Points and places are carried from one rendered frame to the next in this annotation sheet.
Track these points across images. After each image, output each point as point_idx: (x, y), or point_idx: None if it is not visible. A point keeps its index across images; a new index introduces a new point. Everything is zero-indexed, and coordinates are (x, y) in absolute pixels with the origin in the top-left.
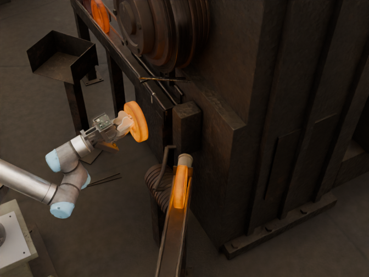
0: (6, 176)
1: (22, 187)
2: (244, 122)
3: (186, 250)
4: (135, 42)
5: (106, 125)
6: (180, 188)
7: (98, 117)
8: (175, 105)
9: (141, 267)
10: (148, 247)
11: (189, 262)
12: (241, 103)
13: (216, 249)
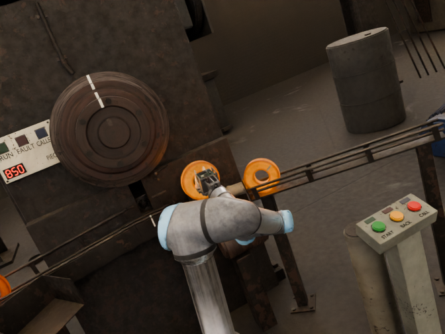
0: (262, 209)
1: (271, 213)
2: (220, 136)
3: (277, 305)
4: (131, 148)
5: (210, 170)
6: (269, 160)
7: (198, 177)
8: (172, 199)
9: (298, 333)
10: (275, 333)
11: (290, 300)
12: (209, 126)
13: (276, 285)
